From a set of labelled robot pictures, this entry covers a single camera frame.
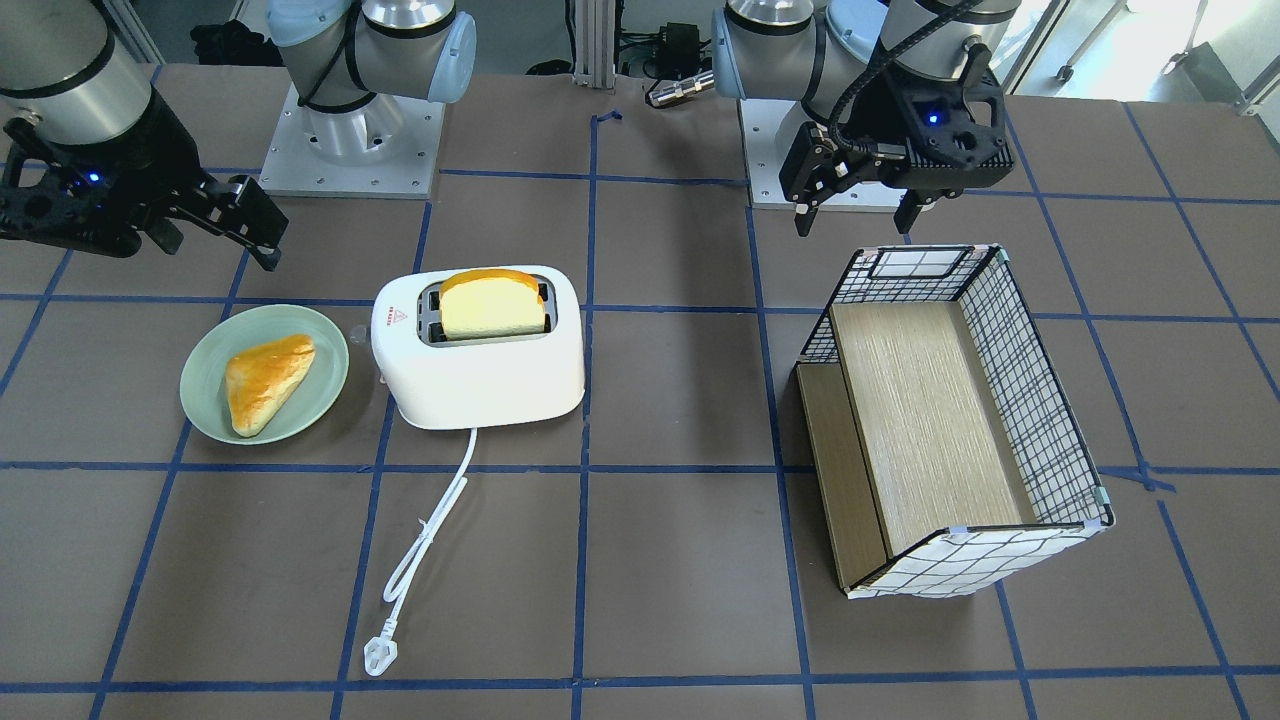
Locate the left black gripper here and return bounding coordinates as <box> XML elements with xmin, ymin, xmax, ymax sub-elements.
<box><xmin>780</xmin><ymin>68</ymin><xmax>1015</xmax><ymax>238</ymax></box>

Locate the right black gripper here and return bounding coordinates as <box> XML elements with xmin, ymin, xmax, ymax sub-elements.
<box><xmin>1</xmin><ymin>91</ymin><xmax>289</xmax><ymax>272</ymax></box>

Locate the white two-slot toaster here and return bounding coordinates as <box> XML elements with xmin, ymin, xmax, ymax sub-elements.
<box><xmin>371</xmin><ymin>265</ymin><xmax>586</xmax><ymax>430</ymax></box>

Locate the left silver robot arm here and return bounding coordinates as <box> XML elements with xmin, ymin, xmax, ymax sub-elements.
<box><xmin>712</xmin><ymin>1</ymin><xmax>1019</xmax><ymax>237</ymax></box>

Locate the yellow bread slice in toaster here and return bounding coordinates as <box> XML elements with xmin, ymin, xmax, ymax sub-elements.
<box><xmin>439</xmin><ymin>268</ymin><xmax>547</xmax><ymax>341</ymax></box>

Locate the pale green round plate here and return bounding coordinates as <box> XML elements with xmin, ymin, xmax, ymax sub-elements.
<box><xmin>179</xmin><ymin>304</ymin><xmax>349</xmax><ymax>445</ymax></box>

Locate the golden triangular bread pastry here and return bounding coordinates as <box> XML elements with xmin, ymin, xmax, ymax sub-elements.
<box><xmin>224</xmin><ymin>334</ymin><xmax>316</xmax><ymax>438</ymax></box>

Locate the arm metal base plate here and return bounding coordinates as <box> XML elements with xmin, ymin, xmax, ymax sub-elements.
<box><xmin>739</xmin><ymin>97</ymin><xmax>906</xmax><ymax>211</ymax></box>
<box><xmin>259</xmin><ymin>87</ymin><xmax>447</xmax><ymax>201</ymax></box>

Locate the wire and wood shelf rack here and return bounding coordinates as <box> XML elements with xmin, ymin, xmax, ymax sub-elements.
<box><xmin>795</xmin><ymin>243</ymin><xmax>1116</xmax><ymax>601</ymax></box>

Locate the aluminium frame post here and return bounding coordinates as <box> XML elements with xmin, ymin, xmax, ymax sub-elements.
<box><xmin>564</xmin><ymin>1</ymin><xmax>620</xmax><ymax>94</ymax></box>

